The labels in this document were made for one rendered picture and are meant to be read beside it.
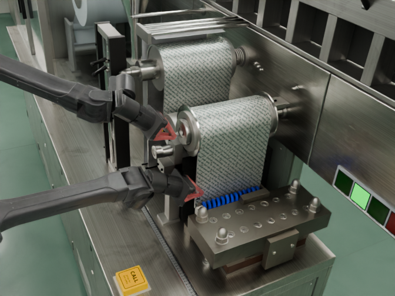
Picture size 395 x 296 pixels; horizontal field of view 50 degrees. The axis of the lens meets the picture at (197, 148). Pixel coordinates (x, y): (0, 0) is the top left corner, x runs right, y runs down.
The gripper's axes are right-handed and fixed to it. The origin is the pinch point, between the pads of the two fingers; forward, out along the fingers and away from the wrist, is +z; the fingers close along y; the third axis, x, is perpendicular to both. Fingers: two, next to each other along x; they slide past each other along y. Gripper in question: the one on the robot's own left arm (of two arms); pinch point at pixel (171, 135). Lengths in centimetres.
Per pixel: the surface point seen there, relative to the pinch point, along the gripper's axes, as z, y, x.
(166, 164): 5.2, -0.7, -8.6
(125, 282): 4.1, 17.7, -37.9
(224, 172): 18.0, 7.5, -0.2
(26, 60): 2, -155, -37
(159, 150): 0.1, -0.6, -5.7
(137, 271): 7.3, 15.5, -35.2
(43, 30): -17, -94, -8
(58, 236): 58, -105, -109
